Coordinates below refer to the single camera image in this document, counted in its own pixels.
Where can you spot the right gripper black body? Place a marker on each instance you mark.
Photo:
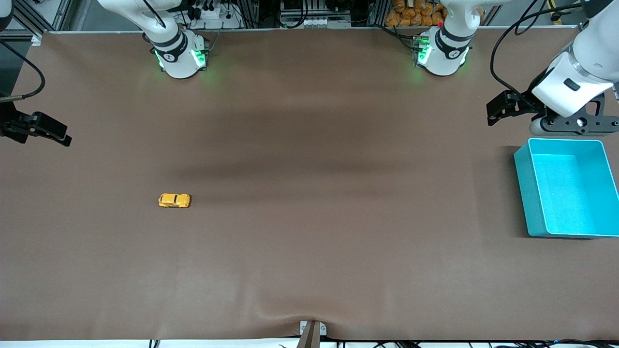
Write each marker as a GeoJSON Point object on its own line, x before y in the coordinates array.
{"type": "Point", "coordinates": [9, 121]}

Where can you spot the yellow beetle toy car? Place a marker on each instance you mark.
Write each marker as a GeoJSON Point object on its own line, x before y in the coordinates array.
{"type": "Point", "coordinates": [174, 200]}

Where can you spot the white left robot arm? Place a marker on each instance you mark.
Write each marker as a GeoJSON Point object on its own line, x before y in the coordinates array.
{"type": "Point", "coordinates": [445, 58]}

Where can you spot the turquoise plastic bin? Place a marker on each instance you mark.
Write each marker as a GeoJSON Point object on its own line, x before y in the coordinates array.
{"type": "Point", "coordinates": [570, 193]}

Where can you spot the orange snack packet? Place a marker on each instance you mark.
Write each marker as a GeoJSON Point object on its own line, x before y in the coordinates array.
{"type": "Point", "coordinates": [399, 6]}
{"type": "Point", "coordinates": [392, 20]}
{"type": "Point", "coordinates": [416, 19]}
{"type": "Point", "coordinates": [427, 8]}

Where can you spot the white power strip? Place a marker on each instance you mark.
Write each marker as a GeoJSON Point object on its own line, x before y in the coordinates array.
{"type": "Point", "coordinates": [217, 19]}

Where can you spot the electronics unit with white connectors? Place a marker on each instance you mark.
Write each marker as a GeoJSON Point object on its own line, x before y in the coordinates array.
{"type": "Point", "coordinates": [314, 21]}

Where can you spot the brown table mat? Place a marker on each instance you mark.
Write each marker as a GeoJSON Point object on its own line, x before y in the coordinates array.
{"type": "Point", "coordinates": [309, 193]}

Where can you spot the aluminium frame strut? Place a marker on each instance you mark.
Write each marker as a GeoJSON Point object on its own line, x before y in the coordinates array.
{"type": "Point", "coordinates": [26, 19]}

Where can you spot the metal clamp bracket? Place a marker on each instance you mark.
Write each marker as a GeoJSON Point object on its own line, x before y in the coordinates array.
{"type": "Point", "coordinates": [303, 328]}

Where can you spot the grey bar under bracket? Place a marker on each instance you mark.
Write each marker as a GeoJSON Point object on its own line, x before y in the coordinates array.
{"type": "Point", "coordinates": [309, 338]}

